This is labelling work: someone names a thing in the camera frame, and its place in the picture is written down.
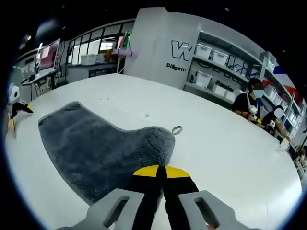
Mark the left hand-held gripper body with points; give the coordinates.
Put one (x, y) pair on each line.
(14, 93)

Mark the standing desk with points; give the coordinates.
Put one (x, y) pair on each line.
(40, 79)

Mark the monitor with purple screen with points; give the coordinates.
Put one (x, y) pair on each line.
(49, 56)

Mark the brown cardboard box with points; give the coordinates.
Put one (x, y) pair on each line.
(109, 57)

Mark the person's right hand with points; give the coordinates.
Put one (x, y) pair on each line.
(211, 225)

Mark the white lidded plastic crate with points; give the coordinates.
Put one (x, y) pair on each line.
(92, 59)

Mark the grey towel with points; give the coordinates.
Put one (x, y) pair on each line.
(91, 148)

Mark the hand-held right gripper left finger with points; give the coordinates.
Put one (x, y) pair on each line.
(141, 191)

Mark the small red green flag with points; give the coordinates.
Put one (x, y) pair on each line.
(126, 39)

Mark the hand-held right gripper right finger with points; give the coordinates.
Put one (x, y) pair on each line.
(182, 191)

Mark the grey metal shelving rack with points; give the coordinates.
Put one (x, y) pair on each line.
(266, 60)

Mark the black sign panel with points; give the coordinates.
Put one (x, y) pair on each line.
(97, 73)

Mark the group of white storage bins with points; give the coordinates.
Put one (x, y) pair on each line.
(204, 51)

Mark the lavender roll with white stand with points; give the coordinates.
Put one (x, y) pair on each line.
(124, 52)

